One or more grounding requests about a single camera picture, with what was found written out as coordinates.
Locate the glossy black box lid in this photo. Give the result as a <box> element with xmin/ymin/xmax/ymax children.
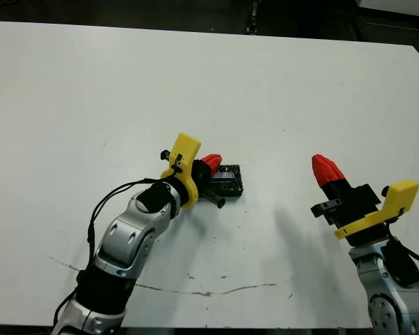
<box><xmin>208</xmin><ymin>163</ymin><xmax>247</xmax><ymax>198</ymax></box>

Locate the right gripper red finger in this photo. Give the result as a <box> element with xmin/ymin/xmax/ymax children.
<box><xmin>311</xmin><ymin>155</ymin><xmax>343</xmax><ymax>202</ymax></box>
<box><xmin>321</xmin><ymin>156</ymin><xmax>353</xmax><ymax>196</ymax></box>

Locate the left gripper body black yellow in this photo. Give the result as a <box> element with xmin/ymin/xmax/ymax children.
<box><xmin>160</xmin><ymin>132</ymin><xmax>227</xmax><ymax>210</ymax></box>

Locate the dark metal floor post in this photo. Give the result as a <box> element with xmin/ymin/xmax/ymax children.
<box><xmin>246</xmin><ymin>0</ymin><xmax>262</xmax><ymax>35</ymax></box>

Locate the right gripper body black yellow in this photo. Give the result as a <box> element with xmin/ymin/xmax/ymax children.
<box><xmin>310</xmin><ymin>179</ymin><xmax>419</xmax><ymax>247</ymax></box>

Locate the white furniture edge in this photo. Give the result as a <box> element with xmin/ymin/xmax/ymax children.
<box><xmin>355</xmin><ymin>0</ymin><xmax>419</xmax><ymax>20</ymax></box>

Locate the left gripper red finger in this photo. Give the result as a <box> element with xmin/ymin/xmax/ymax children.
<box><xmin>202</xmin><ymin>154</ymin><xmax>223</xmax><ymax>184</ymax></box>
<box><xmin>193</xmin><ymin>154</ymin><xmax>216</xmax><ymax>181</ymax></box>

